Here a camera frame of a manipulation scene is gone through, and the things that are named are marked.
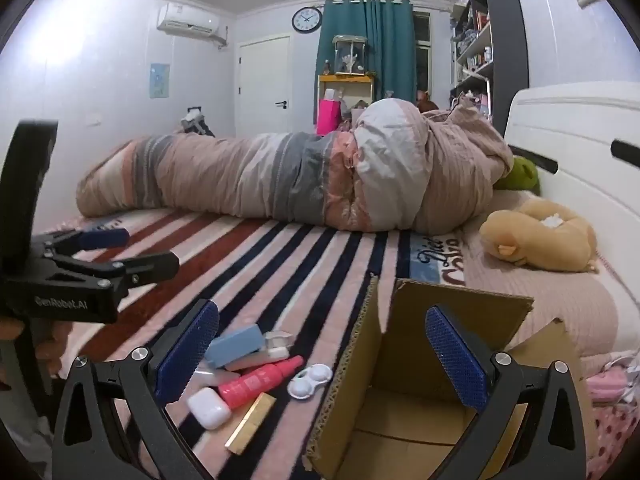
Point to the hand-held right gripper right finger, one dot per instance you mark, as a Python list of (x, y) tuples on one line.
[(455, 360)]

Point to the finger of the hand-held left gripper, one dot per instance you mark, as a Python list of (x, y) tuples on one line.
[(102, 238), (150, 264)]

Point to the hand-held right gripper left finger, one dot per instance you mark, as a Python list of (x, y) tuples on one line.
[(187, 355)]

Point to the light blue box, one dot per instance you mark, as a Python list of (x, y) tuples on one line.
[(232, 347)]

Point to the brown cardboard box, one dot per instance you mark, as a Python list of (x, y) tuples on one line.
[(400, 320)]

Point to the pink bottle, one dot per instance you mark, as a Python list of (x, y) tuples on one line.
[(250, 382)]

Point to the white contact lens case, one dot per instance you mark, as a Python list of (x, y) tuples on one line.
[(301, 390)]

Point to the person's left hand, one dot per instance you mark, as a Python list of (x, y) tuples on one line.
[(56, 347)]

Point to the white earbuds case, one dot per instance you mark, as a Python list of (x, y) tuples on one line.
[(207, 407)]

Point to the small clear glass bottle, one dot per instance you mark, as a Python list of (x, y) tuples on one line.
[(277, 345)]

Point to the gold lipstick box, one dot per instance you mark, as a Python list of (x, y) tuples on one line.
[(250, 422)]

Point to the pink striped pillow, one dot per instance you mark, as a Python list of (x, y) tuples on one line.
[(525, 300)]

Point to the striped blanket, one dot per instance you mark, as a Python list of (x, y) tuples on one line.
[(280, 260)]

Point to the rolled pink grey duvet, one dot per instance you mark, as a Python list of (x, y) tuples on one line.
[(250, 175)]

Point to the brown plush toy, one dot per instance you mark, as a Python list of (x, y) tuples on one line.
[(540, 240)]

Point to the pink polka dot blanket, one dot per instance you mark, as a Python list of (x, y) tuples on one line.
[(615, 430)]

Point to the green plush toy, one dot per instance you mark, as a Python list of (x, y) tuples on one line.
[(522, 175)]

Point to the white door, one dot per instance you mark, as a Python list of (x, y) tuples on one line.
[(264, 85)]

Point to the white air conditioner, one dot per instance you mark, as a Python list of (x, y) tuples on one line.
[(189, 20)]

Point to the pink bag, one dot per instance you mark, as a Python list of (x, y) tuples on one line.
[(328, 117)]

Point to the pink plastic toy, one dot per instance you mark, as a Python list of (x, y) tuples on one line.
[(477, 105)]

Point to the brown plush bear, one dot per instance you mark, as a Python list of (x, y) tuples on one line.
[(426, 102)]

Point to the white headboard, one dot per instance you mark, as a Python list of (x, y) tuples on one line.
[(575, 130)]

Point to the yellow table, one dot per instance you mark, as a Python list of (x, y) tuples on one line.
[(345, 79)]

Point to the glass display case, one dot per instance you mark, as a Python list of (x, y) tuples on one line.
[(350, 55)]

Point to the window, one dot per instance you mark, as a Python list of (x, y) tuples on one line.
[(422, 50)]

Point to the teal curtain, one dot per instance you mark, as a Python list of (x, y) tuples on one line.
[(390, 50)]

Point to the black bookshelf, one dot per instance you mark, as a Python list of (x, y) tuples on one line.
[(510, 35)]

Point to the blue wall poster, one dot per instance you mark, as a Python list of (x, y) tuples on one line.
[(160, 80)]

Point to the round wall clock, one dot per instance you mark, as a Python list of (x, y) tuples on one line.
[(307, 20)]

